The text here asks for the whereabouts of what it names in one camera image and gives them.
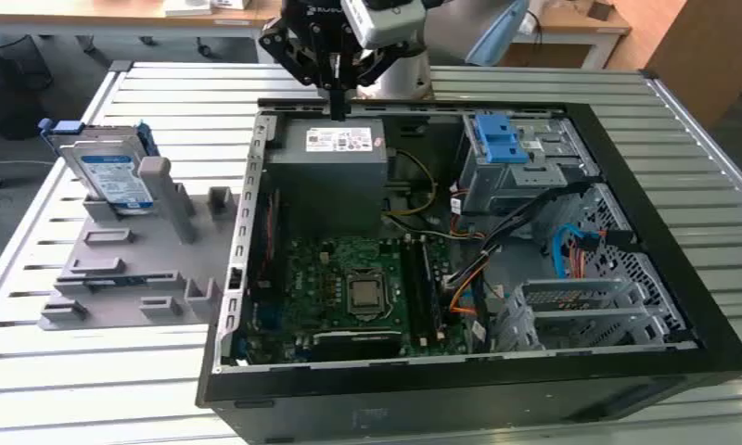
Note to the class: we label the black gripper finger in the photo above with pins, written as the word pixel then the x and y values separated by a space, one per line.
pixel 285 51
pixel 377 60

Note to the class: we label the hard disk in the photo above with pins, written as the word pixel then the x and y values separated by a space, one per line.
pixel 114 181

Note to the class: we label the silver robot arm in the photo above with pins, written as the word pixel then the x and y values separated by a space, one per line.
pixel 402 74

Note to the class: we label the metal disk bay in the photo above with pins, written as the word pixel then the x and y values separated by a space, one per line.
pixel 595 314

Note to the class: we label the white blue box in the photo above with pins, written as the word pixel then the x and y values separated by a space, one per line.
pixel 230 3

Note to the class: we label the blue plastic drive latch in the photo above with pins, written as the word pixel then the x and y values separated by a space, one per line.
pixel 498 139

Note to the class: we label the grey power supply unit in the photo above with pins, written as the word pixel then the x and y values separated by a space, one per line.
pixel 328 185

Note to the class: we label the wooden desk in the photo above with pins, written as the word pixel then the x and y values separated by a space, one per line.
pixel 68 9
pixel 569 21

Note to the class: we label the grey metal drive cage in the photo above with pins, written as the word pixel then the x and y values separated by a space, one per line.
pixel 532 181

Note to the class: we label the small dark box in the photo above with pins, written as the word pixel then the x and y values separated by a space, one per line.
pixel 600 11

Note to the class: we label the green motherboard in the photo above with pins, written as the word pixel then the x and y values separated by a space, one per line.
pixel 322 278

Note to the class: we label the grey parts rack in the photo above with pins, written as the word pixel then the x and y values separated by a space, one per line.
pixel 161 259

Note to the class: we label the black RAM slot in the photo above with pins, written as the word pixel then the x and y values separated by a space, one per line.
pixel 428 287
pixel 417 287
pixel 410 287

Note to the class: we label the silver CPU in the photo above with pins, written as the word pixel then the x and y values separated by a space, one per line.
pixel 365 294

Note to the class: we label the brown wooden cabinet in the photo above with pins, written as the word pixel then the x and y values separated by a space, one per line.
pixel 705 46

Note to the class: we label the black CPU socket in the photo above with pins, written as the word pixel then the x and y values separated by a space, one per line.
pixel 368 317

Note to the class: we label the blue RAM stick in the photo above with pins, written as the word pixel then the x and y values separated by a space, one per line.
pixel 123 280

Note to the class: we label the black graphics card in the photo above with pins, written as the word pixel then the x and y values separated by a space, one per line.
pixel 356 345

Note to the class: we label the black PC case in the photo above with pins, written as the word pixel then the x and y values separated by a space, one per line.
pixel 409 398

